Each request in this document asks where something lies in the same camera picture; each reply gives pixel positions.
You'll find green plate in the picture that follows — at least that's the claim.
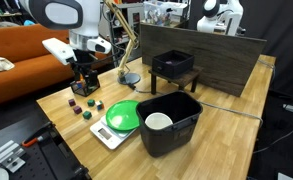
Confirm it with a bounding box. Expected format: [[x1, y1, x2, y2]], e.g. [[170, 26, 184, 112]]
[[106, 100, 139, 131]]

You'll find small dark wooden stool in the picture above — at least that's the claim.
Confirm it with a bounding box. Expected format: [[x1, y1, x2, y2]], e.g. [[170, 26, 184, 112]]
[[149, 67, 203, 95]]

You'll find orange sofa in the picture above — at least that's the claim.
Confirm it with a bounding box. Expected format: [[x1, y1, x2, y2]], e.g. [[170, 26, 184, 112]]
[[0, 23, 112, 107]]

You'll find wooden desk lamp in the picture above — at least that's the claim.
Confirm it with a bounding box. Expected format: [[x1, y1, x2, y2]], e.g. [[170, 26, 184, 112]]
[[103, 0, 140, 85]]

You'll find black fabric box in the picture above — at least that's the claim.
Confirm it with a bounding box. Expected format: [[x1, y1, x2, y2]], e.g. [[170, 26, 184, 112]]
[[152, 50, 194, 79]]

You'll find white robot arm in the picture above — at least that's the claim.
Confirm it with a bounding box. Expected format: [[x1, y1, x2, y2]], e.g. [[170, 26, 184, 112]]
[[20, 0, 112, 86]]

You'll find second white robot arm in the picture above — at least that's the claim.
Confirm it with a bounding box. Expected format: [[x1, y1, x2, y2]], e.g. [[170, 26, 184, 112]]
[[197, 0, 246, 36]]

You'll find black wire rack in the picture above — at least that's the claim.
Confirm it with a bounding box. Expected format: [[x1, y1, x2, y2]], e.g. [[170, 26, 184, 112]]
[[70, 79, 100, 97]]

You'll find purple cube front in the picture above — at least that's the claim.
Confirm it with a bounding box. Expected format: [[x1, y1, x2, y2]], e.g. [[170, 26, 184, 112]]
[[73, 106, 82, 114]]

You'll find purple cube back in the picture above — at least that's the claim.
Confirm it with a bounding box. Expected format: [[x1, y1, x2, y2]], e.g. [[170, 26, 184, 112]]
[[68, 99, 76, 107]]

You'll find black plastic bin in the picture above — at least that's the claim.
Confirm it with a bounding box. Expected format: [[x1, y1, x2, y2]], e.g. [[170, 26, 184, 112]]
[[136, 91, 203, 157]]

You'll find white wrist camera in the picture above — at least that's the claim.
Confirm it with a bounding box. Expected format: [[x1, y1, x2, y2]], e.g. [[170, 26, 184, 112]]
[[42, 38, 77, 65]]

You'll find small multicolour Rubik's cube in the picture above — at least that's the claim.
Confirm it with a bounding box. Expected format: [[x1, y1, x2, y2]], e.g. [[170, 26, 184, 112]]
[[96, 100, 104, 111]]

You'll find aluminium extrusion rail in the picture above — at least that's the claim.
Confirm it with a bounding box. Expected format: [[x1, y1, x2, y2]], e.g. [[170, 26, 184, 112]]
[[0, 140, 25, 173]]

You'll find green cube near rack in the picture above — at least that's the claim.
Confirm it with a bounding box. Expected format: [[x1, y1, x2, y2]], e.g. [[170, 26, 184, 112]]
[[87, 99, 95, 107]]

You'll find white bowl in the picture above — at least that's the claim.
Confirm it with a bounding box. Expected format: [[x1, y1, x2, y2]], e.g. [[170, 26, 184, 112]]
[[145, 112, 173, 130]]

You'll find purple cube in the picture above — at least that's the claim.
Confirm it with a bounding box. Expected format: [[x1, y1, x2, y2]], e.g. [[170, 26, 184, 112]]
[[68, 99, 76, 107], [73, 106, 82, 114]]

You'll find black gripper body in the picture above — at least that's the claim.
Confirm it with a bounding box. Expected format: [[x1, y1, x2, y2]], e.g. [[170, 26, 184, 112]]
[[71, 50, 96, 84]]

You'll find orange handled clamp near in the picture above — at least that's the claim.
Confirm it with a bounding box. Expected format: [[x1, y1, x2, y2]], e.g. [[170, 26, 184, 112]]
[[21, 122, 53, 147]]

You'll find dark wooden board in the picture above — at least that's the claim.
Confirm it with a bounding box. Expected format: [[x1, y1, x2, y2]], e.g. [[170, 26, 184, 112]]
[[140, 23, 266, 97]]

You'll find grey cable on table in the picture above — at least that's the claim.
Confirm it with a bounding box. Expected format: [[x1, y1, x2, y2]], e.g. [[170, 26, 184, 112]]
[[127, 59, 276, 129]]

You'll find white kitchen scale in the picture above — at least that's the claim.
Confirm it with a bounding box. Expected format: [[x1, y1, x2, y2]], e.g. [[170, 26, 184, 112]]
[[90, 116, 134, 150]]

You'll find green cube near scale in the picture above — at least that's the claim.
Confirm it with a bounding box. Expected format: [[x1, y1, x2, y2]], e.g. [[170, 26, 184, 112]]
[[82, 111, 92, 120]]

